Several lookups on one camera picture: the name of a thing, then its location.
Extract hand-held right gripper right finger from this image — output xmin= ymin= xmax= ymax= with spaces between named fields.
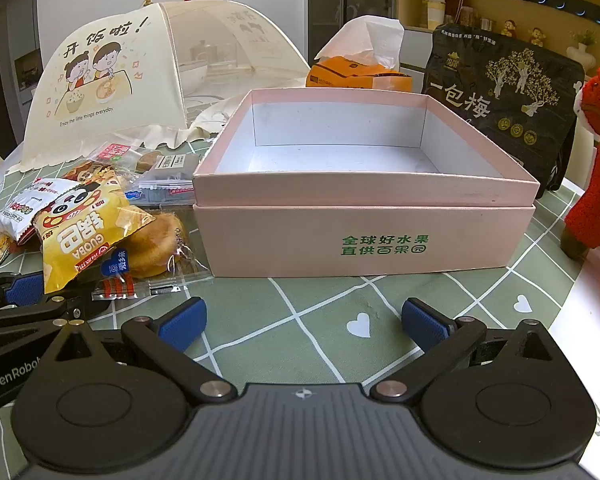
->
xmin=370 ymin=298 xmax=566 ymax=405

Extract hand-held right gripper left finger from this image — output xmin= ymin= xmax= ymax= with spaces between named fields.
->
xmin=40 ymin=297 xmax=238 ymax=407

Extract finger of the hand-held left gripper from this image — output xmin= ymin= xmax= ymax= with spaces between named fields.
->
xmin=0 ymin=267 xmax=47 ymax=311
xmin=0 ymin=287 xmax=113 ymax=361

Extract yellow cartoon snack packet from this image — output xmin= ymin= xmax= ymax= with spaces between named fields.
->
xmin=32 ymin=182 xmax=157 ymax=295

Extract white red snack packet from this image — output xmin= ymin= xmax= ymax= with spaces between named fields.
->
xmin=0 ymin=177 xmax=66 ymax=247

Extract round bread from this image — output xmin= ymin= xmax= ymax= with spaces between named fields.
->
xmin=94 ymin=209 xmax=212 ymax=302

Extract pink cardboard box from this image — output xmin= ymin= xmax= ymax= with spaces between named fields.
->
xmin=191 ymin=87 xmax=541 ymax=278

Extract orange brown snack packet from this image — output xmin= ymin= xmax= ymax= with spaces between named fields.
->
xmin=62 ymin=157 xmax=131 ymax=196

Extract clear packet blue pink print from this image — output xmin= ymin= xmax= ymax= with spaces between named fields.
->
xmin=125 ymin=170 xmax=197 ymax=207

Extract dark grey snack packet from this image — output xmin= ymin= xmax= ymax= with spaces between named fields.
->
xmin=156 ymin=153 xmax=203 ymax=177

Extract green checkered tablecloth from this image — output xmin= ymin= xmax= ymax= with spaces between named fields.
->
xmin=0 ymin=146 xmax=593 ymax=441

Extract white leaf print tablecloth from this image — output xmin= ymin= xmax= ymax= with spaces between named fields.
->
xmin=545 ymin=247 xmax=600 ymax=461

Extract cream mesh food cover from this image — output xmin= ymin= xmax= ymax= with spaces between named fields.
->
xmin=19 ymin=1 xmax=311 ymax=171

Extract red plush horse toy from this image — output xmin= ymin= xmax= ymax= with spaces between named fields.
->
xmin=562 ymin=66 xmax=600 ymax=261

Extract black printed snack bag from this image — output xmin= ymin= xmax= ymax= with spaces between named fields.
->
xmin=422 ymin=22 xmax=586 ymax=198

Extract white ceramic bowl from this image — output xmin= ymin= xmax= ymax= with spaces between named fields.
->
xmin=177 ymin=57 xmax=231 ymax=93

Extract orange tissue pack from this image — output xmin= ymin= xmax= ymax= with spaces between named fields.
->
xmin=306 ymin=16 xmax=413 ymax=93

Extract white vase with plant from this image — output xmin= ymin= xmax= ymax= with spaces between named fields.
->
xmin=566 ymin=29 xmax=598 ymax=72

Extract cream yellow tumbler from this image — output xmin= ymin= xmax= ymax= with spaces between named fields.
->
xmin=426 ymin=0 xmax=447 ymax=29

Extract glass jar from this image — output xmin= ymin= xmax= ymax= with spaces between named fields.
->
xmin=450 ymin=0 xmax=476 ymax=26

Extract grey glass door cabinet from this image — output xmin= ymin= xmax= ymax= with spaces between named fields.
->
xmin=300 ymin=0 xmax=399 ymax=68

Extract black wall strip blue lights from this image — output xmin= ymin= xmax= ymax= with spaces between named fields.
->
xmin=510 ymin=0 xmax=600 ymax=26

